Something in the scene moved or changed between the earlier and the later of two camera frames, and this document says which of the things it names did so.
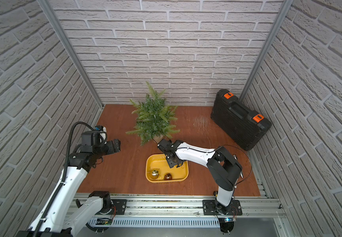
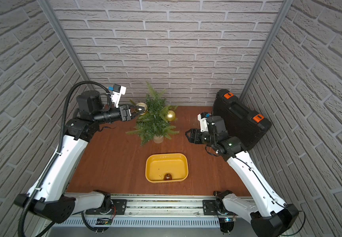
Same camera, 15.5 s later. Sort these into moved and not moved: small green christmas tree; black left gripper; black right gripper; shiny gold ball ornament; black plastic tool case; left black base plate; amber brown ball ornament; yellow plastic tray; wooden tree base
Moved: black left gripper; black right gripper; shiny gold ball ornament
Not moved: left black base plate; yellow plastic tray; small green christmas tree; wooden tree base; amber brown ball ornament; black plastic tool case
